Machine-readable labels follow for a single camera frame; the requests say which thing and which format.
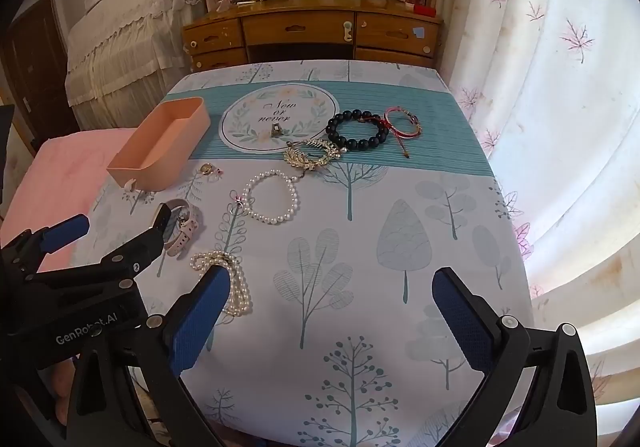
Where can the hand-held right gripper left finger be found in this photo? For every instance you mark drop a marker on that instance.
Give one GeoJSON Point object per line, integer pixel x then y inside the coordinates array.
{"type": "Point", "coordinates": [200, 322]}

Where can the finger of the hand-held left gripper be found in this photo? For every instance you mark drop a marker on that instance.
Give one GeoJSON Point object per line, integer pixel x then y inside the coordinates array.
{"type": "Point", "coordinates": [65, 231]}
{"type": "Point", "coordinates": [130, 257]}

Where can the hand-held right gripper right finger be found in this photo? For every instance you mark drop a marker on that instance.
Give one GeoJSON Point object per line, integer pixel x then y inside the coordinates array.
{"type": "Point", "coordinates": [460, 322]}

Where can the pink wrist watch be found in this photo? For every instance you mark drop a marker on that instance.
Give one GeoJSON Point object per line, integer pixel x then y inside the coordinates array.
{"type": "Point", "coordinates": [187, 229]}

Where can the peach plastic box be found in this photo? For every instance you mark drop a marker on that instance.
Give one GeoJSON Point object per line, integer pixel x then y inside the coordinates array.
{"type": "Point", "coordinates": [195, 119]}

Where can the gold leaf brooch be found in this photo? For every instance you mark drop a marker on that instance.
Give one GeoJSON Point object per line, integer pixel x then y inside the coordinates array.
{"type": "Point", "coordinates": [300, 158]}

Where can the pink blanket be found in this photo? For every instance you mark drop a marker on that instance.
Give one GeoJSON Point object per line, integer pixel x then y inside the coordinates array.
{"type": "Point", "coordinates": [60, 177]}

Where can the tree print tablecloth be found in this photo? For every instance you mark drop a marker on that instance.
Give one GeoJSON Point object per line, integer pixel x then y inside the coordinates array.
{"type": "Point", "coordinates": [350, 252]}

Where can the brown wooden door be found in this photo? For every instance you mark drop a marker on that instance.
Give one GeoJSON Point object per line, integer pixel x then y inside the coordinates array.
{"type": "Point", "coordinates": [35, 67]}

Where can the white lace furniture cover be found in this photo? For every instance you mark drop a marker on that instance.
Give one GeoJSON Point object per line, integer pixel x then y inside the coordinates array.
{"type": "Point", "coordinates": [125, 52]}

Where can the wooden desk with drawers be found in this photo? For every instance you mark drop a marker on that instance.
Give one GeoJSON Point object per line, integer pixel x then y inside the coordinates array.
{"type": "Point", "coordinates": [300, 27]}

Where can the red case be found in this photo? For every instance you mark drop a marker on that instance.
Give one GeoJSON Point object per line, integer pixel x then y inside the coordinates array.
{"type": "Point", "coordinates": [425, 10]}

